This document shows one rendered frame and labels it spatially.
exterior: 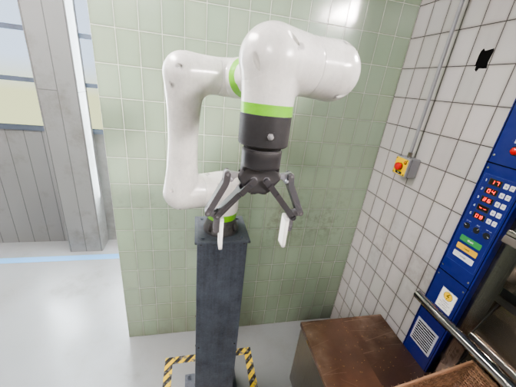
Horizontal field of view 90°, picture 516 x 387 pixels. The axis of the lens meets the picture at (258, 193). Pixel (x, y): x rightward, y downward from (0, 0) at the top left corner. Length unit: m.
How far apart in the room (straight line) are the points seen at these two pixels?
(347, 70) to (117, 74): 1.19
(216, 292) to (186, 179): 0.54
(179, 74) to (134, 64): 0.69
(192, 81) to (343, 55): 0.44
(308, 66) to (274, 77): 0.06
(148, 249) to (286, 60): 1.55
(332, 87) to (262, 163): 0.18
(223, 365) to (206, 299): 0.46
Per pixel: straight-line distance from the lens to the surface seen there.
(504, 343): 1.44
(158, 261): 1.85
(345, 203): 1.88
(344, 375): 1.53
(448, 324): 1.06
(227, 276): 1.16
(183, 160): 0.89
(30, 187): 3.38
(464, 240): 1.40
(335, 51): 0.50
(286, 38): 0.44
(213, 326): 1.36
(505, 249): 1.35
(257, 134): 0.44
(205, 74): 0.82
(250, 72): 0.44
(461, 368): 1.50
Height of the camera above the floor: 1.78
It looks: 23 degrees down
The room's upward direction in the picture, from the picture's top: 6 degrees clockwise
